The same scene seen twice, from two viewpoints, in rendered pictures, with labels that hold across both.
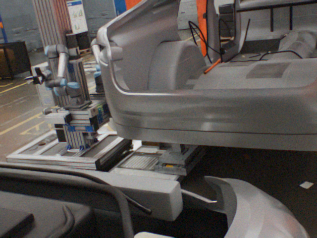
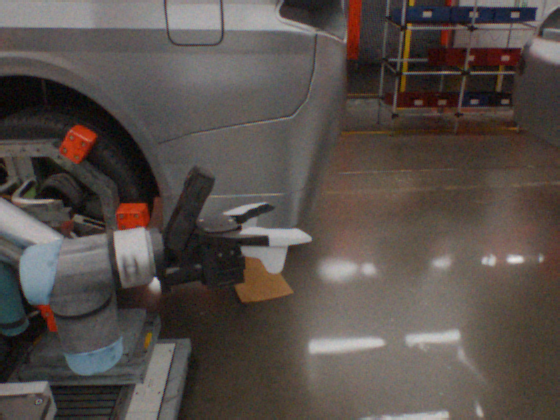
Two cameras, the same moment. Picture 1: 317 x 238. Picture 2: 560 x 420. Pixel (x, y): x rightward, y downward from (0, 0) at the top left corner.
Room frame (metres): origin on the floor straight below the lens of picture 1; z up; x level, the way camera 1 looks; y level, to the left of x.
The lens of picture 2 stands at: (3.88, 1.58, 1.53)
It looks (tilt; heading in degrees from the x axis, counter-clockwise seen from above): 25 degrees down; 237
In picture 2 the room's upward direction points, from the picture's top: straight up
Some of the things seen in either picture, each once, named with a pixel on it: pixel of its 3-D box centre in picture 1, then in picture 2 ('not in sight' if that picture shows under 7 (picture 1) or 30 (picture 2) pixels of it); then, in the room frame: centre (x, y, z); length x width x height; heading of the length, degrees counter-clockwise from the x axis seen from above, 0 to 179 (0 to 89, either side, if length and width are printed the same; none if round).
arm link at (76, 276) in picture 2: (46, 74); (73, 270); (3.84, 1.03, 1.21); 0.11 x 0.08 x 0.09; 167
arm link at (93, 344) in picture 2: (50, 84); (89, 322); (3.84, 1.01, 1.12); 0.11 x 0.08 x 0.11; 77
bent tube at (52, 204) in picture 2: not in sight; (40, 182); (3.82, 0.15, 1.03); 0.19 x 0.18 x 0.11; 59
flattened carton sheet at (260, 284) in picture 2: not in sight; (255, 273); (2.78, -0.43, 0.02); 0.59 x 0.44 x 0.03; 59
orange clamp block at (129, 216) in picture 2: not in sight; (132, 216); (3.57, 0.15, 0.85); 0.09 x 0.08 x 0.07; 149
